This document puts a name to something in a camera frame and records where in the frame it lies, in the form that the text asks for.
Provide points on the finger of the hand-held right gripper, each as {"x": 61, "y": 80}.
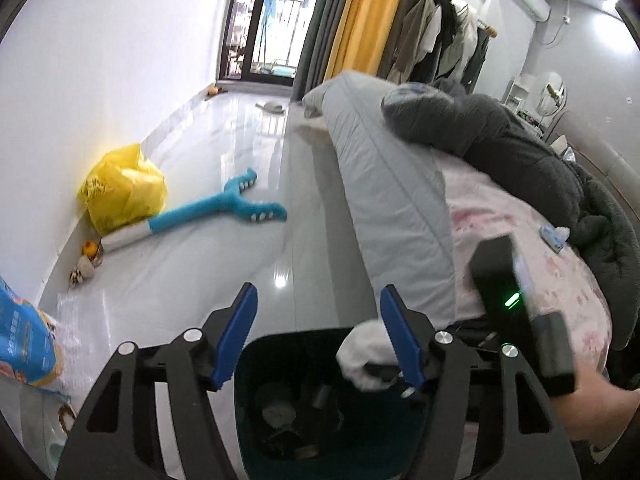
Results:
{"x": 382, "y": 370}

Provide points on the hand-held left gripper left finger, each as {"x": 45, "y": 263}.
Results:
{"x": 235, "y": 335}

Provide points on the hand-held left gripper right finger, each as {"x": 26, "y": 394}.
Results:
{"x": 402, "y": 335}

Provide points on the white paper ball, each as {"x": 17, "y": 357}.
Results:
{"x": 357, "y": 355}

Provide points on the dark teal trash bin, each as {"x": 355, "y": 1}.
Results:
{"x": 260, "y": 360}

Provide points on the person's right hand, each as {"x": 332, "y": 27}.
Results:
{"x": 600, "y": 405}

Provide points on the blue tissue packet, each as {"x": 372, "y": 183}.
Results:
{"x": 552, "y": 236}

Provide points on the dark grey fleece blanket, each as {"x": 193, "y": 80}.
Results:
{"x": 525, "y": 160}

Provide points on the blue plush toy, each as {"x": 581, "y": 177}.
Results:
{"x": 200, "y": 210}

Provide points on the grey mattress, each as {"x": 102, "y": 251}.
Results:
{"x": 380, "y": 185}

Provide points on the small white toy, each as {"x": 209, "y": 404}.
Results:
{"x": 89, "y": 266}

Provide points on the beige padded headboard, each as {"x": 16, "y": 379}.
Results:
{"x": 610, "y": 160}

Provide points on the clear bubble wrap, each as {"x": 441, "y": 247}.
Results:
{"x": 67, "y": 320}

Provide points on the small yellow duck toy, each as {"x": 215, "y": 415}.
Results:
{"x": 89, "y": 248}

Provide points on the yellow plastic bag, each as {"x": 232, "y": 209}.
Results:
{"x": 122, "y": 190}

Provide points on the white vanity table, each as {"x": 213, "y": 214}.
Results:
{"x": 520, "y": 95}

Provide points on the round mirror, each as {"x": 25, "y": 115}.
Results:
{"x": 547, "y": 92}

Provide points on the blue printed bag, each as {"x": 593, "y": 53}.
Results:
{"x": 25, "y": 335}

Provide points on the dark green trousers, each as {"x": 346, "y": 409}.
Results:
{"x": 479, "y": 55}

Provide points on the grey slipper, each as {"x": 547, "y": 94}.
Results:
{"x": 270, "y": 106}

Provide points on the white jacket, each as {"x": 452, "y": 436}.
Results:
{"x": 465, "y": 40}

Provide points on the small orange toy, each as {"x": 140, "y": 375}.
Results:
{"x": 213, "y": 91}

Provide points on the clothes rack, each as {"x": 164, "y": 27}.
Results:
{"x": 487, "y": 27}

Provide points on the black jacket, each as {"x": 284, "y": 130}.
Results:
{"x": 450, "y": 30}

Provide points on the yellow curtain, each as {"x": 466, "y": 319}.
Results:
{"x": 365, "y": 20}

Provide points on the grey curtain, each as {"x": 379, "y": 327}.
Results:
{"x": 325, "y": 25}

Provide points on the black framed glass door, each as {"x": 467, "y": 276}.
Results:
{"x": 280, "y": 20}

